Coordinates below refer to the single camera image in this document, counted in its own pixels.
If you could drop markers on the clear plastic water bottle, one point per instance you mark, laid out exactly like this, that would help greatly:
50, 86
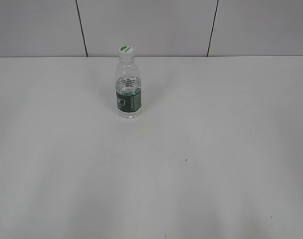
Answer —
128, 85

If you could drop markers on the white green bottle cap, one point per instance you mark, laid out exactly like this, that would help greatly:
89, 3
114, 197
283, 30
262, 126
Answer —
126, 52

